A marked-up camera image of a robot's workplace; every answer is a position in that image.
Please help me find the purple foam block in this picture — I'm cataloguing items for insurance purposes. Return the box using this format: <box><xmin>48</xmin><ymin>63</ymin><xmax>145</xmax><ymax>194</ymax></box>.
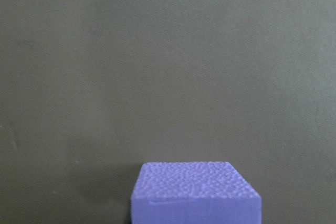
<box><xmin>131</xmin><ymin>162</ymin><xmax>262</xmax><ymax>223</ymax></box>

